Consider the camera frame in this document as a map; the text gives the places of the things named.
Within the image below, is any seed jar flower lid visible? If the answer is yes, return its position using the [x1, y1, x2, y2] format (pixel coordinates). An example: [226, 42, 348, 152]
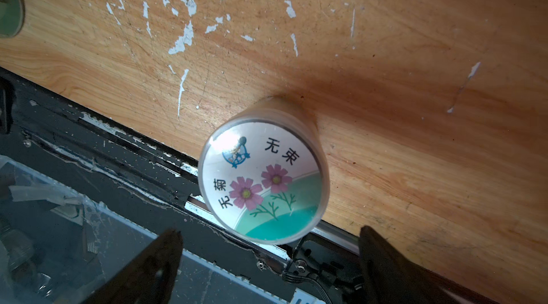
[198, 97, 331, 245]

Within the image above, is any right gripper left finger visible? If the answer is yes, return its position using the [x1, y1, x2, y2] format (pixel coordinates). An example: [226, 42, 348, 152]
[84, 229, 184, 303]

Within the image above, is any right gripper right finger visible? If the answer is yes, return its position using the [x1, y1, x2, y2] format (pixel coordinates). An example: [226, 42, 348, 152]
[358, 226, 463, 304]

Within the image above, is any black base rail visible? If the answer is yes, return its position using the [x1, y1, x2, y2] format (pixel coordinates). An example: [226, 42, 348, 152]
[1, 70, 363, 303]

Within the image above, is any seed jar tree lid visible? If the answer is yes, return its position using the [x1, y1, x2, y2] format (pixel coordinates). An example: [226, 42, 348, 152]
[1, 0, 25, 39]

